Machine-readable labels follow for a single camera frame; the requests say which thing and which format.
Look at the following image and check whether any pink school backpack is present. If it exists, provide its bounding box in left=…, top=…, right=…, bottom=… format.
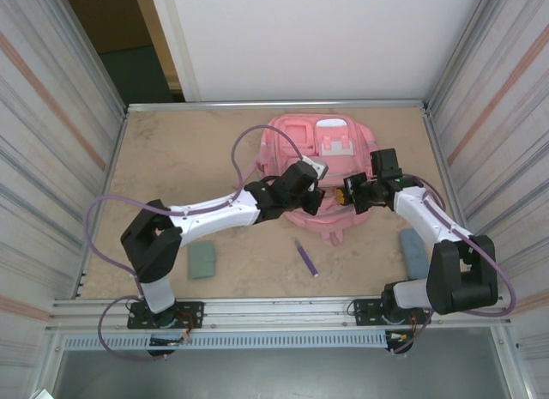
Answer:
left=255, top=114, right=381, bottom=247

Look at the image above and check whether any purple pen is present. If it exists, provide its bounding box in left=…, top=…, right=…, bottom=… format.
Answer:
left=293, top=239, right=321, bottom=278

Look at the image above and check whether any green fabric wallet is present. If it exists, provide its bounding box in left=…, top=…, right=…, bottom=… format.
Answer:
left=187, top=240, right=218, bottom=281

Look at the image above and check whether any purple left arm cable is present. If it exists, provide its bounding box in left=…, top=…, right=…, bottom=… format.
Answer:
left=87, top=124, right=311, bottom=362

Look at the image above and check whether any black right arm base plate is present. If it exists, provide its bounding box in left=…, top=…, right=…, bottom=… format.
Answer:
left=353, top=296, right=431, bottom=327

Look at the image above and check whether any aluminium mounting rail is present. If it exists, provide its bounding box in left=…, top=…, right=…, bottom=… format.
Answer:
left=50, top=293, right=514, bottom=332

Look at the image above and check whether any grey slotted cable duct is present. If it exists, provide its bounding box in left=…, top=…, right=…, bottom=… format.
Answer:
left=63, top=332, right=389, bottom=351

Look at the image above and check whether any orange black wire bundle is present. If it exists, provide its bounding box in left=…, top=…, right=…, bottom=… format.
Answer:
left=384, top=329, right=416, bottom=356
left=148, top=329, right=192, bottom=358

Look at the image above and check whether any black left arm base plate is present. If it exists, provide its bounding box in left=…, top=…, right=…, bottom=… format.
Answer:
left=126, top=301, right=205, bottom=330

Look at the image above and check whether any white door frame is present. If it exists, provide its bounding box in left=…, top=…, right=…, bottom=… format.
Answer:
left=148, top=0, right=202, bottom=103

